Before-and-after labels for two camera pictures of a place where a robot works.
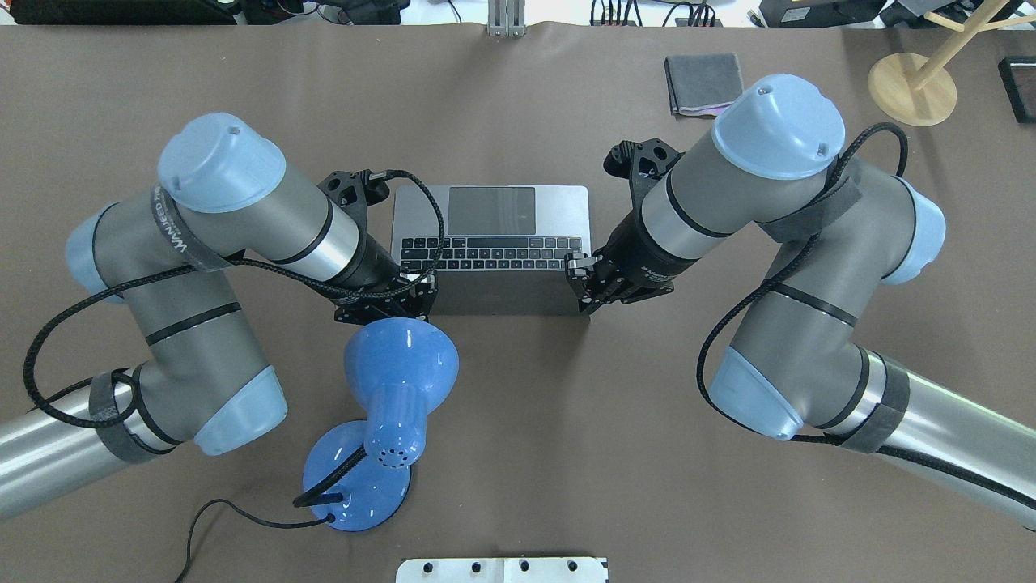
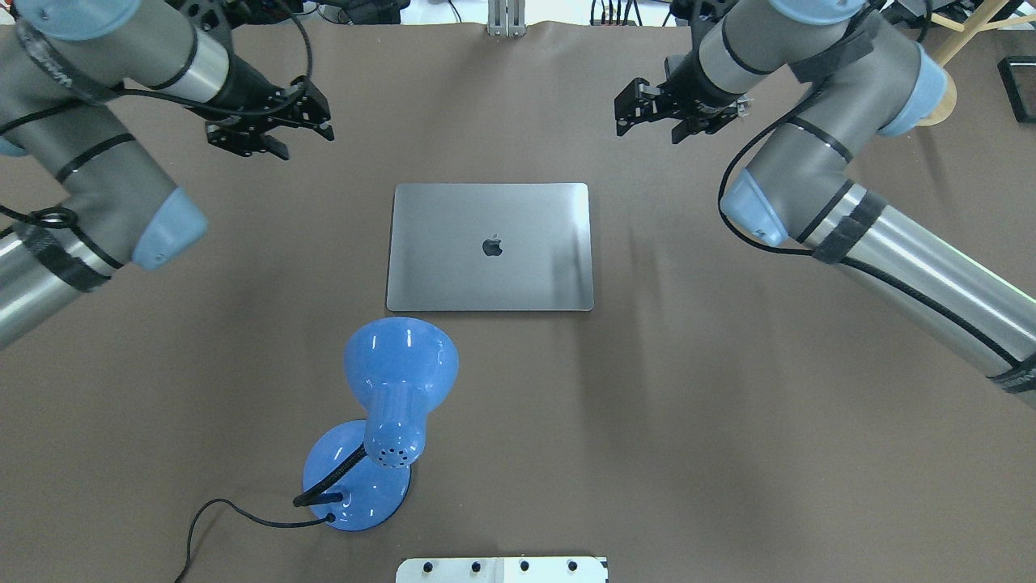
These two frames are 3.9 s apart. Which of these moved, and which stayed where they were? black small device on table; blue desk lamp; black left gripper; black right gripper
Moved: black left gripper; black right gripper
Stayed: blue desk lamp; black small device on table
